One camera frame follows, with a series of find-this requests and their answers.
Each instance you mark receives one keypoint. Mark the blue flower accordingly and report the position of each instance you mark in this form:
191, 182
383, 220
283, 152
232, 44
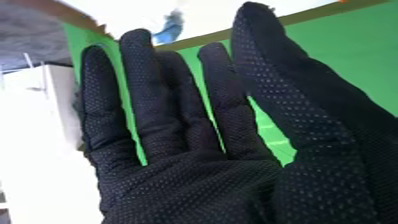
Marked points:
169, 28

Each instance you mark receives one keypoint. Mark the white sheet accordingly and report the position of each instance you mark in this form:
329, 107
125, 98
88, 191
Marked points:
237, 13

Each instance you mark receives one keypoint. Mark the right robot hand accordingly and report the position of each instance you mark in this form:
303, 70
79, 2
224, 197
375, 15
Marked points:
196, 180

